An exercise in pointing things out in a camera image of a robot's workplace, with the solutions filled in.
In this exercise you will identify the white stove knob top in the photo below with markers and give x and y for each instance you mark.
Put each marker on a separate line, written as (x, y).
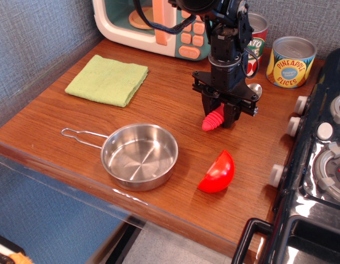
(300, 104)

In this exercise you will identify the white stove knob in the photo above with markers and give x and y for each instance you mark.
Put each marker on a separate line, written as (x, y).
(276, 175)
(300, 104)
(293, 126)

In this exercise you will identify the red tomato half toy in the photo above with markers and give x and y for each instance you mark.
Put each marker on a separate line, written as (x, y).
(219, 175)

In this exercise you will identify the toy microwave teal and white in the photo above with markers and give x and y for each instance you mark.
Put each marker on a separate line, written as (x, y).
(119, 22)

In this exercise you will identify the pineapple slices can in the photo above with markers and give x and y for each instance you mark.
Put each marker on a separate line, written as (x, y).
(290, 61)

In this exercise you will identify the white stove knob bottom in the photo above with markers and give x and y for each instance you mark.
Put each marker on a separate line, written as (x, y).
(276, 175)

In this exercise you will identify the orange object bottom left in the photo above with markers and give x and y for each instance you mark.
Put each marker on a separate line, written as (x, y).
(19, 258)

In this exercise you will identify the black toy stove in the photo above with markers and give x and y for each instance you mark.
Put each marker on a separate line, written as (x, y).
(306, 223)

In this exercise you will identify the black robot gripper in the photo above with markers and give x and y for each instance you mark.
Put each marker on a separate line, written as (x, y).
(224, 76)

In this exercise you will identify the tomato sauce can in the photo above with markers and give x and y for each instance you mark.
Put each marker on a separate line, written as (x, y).
(256, 45)

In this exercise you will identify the white stove knob middle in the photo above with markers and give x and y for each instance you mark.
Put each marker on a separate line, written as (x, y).
(293, 126)

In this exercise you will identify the green folded cloth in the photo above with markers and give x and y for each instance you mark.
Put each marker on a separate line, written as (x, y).
(108, 81)

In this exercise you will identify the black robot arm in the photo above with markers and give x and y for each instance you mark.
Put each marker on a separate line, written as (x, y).
(229, 33)

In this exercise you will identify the red handled metal spoon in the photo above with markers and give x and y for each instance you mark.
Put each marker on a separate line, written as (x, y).
(212, 121)

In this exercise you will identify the stainless steel pan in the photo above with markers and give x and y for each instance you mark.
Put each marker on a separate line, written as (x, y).
(139, 157)

